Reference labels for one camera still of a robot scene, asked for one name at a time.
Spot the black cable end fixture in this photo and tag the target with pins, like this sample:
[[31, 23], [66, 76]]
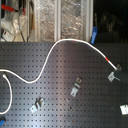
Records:
[[119, 75]]

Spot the white device with red cables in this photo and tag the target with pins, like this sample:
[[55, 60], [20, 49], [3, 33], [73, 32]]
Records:
[[15, 20]]

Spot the blue object bottom left corner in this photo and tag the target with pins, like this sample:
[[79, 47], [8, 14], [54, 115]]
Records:
[[2, 121]]

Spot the blue clamp handle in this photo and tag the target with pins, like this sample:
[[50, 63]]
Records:
[[94, 34]]

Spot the lower left metal cable clip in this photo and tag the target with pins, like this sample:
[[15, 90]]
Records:
[[37, 105]]

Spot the black perforated pegboard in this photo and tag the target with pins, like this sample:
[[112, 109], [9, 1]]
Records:
[[30, 71]]

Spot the metal cable clip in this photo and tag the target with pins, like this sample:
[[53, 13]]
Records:
[[37, 105], [76, 87]]

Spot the upper metal cable clip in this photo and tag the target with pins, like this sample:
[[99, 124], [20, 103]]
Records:
[[76, 87]]

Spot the white block on board edge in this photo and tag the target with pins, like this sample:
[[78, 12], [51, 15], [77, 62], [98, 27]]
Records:
[[124, 109]]

